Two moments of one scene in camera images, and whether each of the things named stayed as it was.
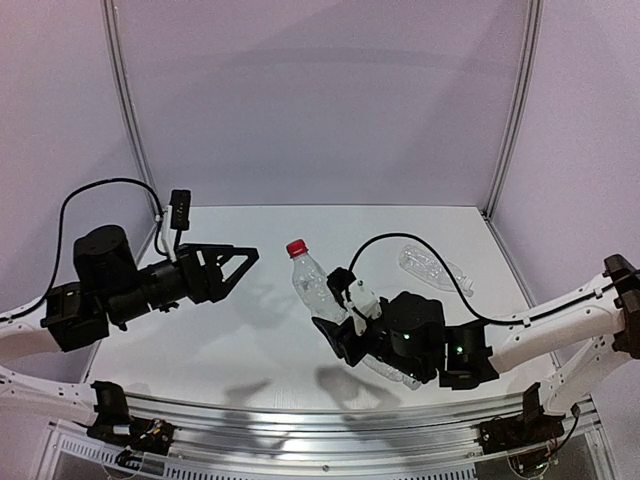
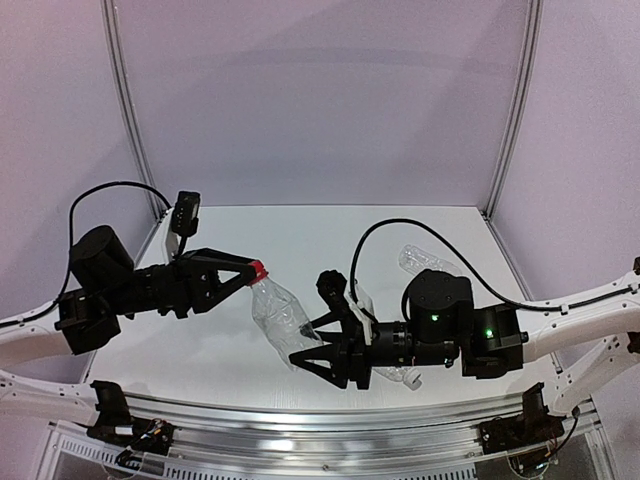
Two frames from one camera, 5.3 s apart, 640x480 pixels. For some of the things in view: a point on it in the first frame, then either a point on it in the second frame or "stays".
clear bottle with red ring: x=311 y=285 -> x=278 y=318
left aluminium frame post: x=117 y=43 stays
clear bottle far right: x=433 y=270 stays
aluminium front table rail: x=324 y=439 stays
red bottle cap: x=296 y=248 -> x=260 y=272
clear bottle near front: x=391 y=373 stays
